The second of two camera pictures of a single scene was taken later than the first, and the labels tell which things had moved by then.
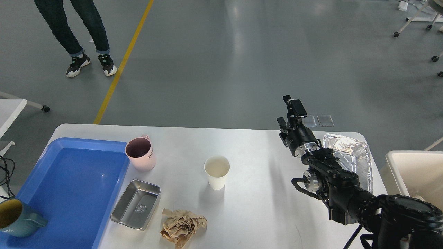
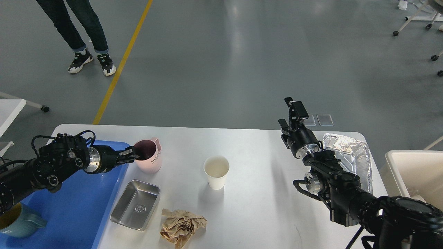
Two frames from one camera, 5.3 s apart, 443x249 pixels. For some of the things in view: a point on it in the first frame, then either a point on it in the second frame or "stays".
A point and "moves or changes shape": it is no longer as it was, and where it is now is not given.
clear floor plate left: (309, 121) stays
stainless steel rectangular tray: (136, 204) stays
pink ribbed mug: (140, 153) moves or changes shape
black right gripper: (300, 140) stays
